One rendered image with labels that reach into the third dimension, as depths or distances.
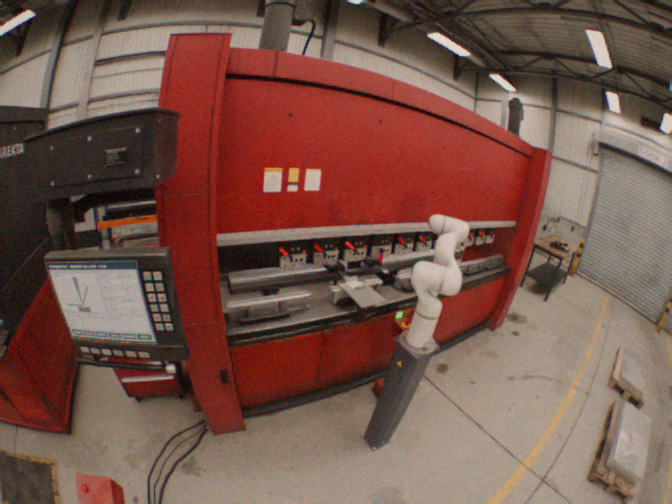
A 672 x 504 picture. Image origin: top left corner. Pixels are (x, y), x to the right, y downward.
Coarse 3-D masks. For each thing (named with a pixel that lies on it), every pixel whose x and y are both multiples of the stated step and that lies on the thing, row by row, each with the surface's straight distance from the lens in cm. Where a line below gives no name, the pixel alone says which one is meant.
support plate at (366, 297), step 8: (344, 288) 176; (352, 288) 177; (368, 288) 180; (352, 296) 169; (360, 296) 170; (368, 296) 171; (376, 296) 173; (360, 304) 162; (368, 304) 164; (376, 304) 166
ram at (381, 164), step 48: (240, 96) 132; (288, 96) 137; (336, 96) 147; (240, 144) 131; (288, 144) 137; (336, 144) 147; (384, 144) 164; (432, 144) 191; (480, 144) 237; (240, 192) 134; (288, 192) 140; (336, 192) 151; (384, 192) 169; (432, 192) 198; (480, 192) 248; (240, 240) 141
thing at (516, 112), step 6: (510, 102) 322; (516, 102) 320; (510, 108) 321; (516, 108) 319; (522, 108) 324; (510, 114) 319; (516, 114) 318; (522, 114) 333; (510, 120) 317; (516, 120) 316; (522, 120) 335; (510, 126) 315; (516, 126) 315; (516, 132) 315
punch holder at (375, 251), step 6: (372, 234) 176; (378, 234) 175; (384, 234) 178; (390, 234) 181; (372, 240) 177; (378, 240) 177; (384, 240) 180; (390, 240) 183; (372, 246) 178; (378, 246) 179; (384, 246) 182; (390, 246) 185; (366, 252) 184; (372, 252) 178; (378, 252) 180; (384, 252) 184; (390, 252) 187
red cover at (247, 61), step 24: (240, 48) 136; (240, 72) 132; (264, 72) 134; (288, 72) 138; (312, 72) 142; (336, 72) 148; (360, 72) 155; (384, 96) 162; (408, 96) 174; (432, 96) 188; (456, 120) 207; (480, 120) 233; (504, 144) 279; (528, 144) 324
